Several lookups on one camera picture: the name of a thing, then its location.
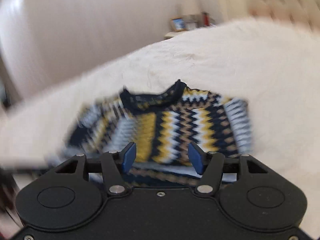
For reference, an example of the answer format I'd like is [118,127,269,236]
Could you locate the wooden photo frame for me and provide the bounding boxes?
[170,17,186,32]

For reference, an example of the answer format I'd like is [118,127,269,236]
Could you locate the navy yellow patterned knit sweater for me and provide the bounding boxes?
[62,79,254,188]

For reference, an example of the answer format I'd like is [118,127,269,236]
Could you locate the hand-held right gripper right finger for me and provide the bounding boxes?
[187,142,269,196]

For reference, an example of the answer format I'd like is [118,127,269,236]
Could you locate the white plush bed blanket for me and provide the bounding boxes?
[0,17,320,230]

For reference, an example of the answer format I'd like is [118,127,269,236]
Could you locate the cream nightstand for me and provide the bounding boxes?
[164,29,198,40]

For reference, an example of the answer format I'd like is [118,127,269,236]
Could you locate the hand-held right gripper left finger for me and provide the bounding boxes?
[54,142,137,195]

